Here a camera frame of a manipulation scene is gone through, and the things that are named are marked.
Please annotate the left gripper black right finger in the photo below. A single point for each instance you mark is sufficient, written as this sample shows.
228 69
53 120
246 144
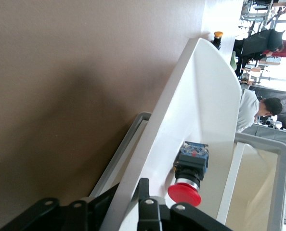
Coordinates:
143 190

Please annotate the grey drawer cabinet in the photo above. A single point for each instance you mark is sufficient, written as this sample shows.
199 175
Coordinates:
283 168

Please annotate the person in white shirt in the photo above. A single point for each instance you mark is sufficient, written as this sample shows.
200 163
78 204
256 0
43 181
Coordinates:
247 106

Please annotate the black office chair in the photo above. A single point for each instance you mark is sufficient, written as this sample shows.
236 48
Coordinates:
258 45

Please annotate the red mushroom push button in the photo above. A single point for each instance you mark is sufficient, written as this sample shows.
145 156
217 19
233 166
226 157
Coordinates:
184 193

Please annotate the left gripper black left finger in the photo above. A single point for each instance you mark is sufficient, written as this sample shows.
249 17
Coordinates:
102 207

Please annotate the yellow mushroom push button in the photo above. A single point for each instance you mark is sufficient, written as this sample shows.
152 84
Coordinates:
218 34

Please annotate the white plastic drawer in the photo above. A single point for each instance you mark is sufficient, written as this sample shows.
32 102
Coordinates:
133 154
205 101

